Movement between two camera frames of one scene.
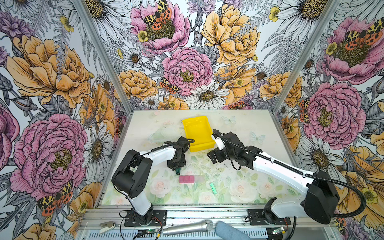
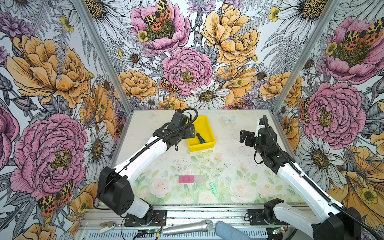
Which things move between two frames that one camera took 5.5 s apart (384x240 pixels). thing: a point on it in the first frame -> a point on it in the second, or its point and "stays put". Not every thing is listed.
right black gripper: x=217 y=152 -> x=251 y=136
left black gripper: x=182 y=164 -> x=187 y=134
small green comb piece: x=213 y=188 stays put
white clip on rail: x=106 y=226 stays put
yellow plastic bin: x=199 y=129 stays put
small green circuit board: x=151 y=231 stays put
